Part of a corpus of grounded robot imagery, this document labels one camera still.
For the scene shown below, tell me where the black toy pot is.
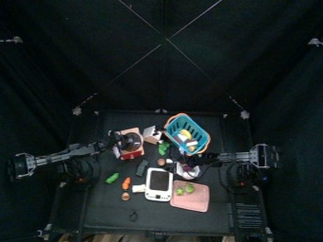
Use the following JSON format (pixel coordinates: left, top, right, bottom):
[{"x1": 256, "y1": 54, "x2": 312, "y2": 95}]
[{"x1": 122, "y1": 132, "x2": 144, "y2": 152}]

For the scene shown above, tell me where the white bowl with purple toy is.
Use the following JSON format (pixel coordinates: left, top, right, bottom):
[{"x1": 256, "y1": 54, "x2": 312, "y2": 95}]
[{"x1": 174, "y1": 162, "x2": 201, "y2": 182}]

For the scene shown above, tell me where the white toy item in basket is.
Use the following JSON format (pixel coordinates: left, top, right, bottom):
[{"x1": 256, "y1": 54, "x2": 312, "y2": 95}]
[{"x1": 182, "y1": 140, "x2": 198, "y2": 152}]

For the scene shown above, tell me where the green toy leafy vegetable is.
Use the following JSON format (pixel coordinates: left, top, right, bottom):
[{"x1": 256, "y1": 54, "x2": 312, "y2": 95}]
[{"x1": 156, "y1": 141, "x2": 172, "y2": 157}]

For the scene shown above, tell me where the yellow toy banana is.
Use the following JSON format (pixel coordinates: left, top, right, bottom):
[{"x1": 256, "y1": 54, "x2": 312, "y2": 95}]
[{"x1": 177, "y1": 129, "x2": 194, "y2": 142}]

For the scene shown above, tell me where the teal basket with orange rim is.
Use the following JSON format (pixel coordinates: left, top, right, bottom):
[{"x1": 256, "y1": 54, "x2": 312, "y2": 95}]
[{"x1": 162, "y1": 112, "x2": 212, "y2": 157}]

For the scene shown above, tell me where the dark grey rectangular block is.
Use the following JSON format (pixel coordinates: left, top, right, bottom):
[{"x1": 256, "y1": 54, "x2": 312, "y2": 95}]
[{"x1": 134, "y1": 159, "x2": 149, "y2": 178}]

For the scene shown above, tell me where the white toy tablet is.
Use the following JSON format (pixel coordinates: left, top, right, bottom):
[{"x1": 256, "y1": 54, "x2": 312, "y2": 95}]
[{"x1": 144, "y1": 167, "x2": 173, "y2": 203}]

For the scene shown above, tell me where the small white wooden box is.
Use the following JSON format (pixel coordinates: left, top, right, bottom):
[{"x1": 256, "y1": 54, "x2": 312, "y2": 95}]
[{"x1": 141, "y1": 125, "x2": 164, "y2": 146}]

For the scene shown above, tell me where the green toy cucumber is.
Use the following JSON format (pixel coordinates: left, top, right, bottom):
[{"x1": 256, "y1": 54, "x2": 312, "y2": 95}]
[{"x1": 104, "y1": 172, "x2": 121, "y2": 185}]

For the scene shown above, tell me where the pink cutting board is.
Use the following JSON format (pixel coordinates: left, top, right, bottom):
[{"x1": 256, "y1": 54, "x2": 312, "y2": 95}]
[{"x1": 169, "y1": 180, "x2": 210, "y2": 214}]

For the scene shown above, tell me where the small white card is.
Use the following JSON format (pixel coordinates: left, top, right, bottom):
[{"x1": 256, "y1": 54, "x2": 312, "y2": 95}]
[{"x1": 130, "y1": 184, "x2": 146, "y2": 194}]

